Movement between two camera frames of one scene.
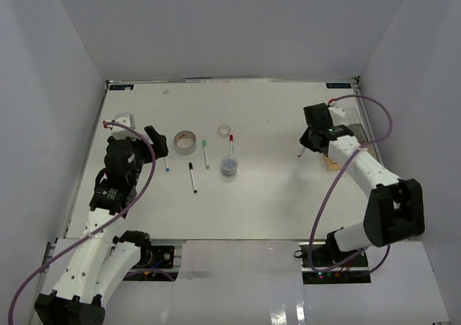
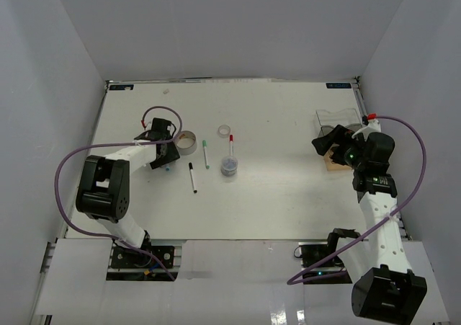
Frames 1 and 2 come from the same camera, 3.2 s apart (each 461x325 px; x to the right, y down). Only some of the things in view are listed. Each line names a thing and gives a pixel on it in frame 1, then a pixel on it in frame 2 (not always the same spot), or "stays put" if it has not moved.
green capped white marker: (204, 144) stays put
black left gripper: (159, 142) to (172, 155)
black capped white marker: (192, 175) stays put
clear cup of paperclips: (229, 166) stays put
